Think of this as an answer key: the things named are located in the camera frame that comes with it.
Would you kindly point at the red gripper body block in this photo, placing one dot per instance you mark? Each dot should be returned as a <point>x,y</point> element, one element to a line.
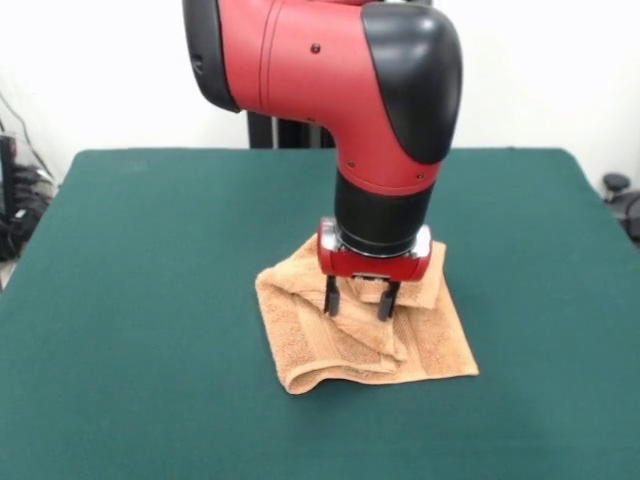
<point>375,267</point>

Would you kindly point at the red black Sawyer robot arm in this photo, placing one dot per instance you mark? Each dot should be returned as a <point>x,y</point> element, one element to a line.
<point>310,75</point>

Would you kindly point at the tan terry towel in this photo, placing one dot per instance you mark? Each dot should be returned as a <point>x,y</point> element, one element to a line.
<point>300,345</point>

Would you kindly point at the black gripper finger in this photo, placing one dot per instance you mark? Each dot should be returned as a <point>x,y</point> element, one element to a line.
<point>332,302</point>
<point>386,306</point>

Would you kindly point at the black box with red light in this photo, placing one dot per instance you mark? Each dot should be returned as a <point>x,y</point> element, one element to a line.
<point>7,170</point>

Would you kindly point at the dark green table cloth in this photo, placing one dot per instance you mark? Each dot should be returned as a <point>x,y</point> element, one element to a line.
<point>150,300</point>

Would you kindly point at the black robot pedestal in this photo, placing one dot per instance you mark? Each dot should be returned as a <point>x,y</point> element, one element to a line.
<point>295,135</point>

